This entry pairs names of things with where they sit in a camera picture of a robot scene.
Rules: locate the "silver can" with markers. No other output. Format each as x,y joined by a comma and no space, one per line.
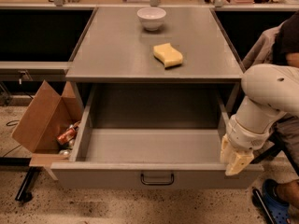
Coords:
65,152

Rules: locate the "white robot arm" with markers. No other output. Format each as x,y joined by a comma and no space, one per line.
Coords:
271,92

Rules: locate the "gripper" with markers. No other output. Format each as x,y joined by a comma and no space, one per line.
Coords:
246,136

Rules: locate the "black office chair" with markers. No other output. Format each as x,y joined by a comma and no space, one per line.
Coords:
264,51

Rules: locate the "seated person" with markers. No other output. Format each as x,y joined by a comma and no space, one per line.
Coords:
286,52

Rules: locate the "black desk leg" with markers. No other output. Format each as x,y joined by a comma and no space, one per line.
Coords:
24,194

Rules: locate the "grey drawer cabinet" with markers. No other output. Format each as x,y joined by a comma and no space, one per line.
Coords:
167,78

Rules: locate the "blue clog shoe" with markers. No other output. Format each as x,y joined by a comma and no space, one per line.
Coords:
273,210

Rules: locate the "yellow sponge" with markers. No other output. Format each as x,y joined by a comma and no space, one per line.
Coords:
167,55

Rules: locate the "white ceramic bowl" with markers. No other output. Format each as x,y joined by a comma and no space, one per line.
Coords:
151,18

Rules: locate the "brown cardboard box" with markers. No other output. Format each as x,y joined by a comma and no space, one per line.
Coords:
47,116

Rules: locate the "red snack packet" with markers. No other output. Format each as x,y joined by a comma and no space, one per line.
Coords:
67,136

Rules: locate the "grey top drawer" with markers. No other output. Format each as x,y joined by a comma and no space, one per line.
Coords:
151,136

